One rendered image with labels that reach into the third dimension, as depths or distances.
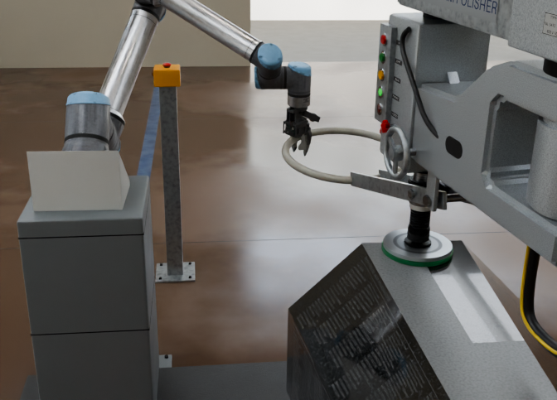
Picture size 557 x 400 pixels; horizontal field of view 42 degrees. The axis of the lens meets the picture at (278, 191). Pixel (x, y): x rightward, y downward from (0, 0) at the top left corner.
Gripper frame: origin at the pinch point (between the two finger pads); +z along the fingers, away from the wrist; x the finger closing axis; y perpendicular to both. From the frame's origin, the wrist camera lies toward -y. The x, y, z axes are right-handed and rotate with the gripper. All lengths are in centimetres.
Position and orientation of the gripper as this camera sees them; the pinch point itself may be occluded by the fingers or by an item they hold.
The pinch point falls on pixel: (300, 150)
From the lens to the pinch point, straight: 300.8
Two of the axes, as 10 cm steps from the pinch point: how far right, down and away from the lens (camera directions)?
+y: -6.9, 3.1, -6.6
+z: -0.2, 9.0, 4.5
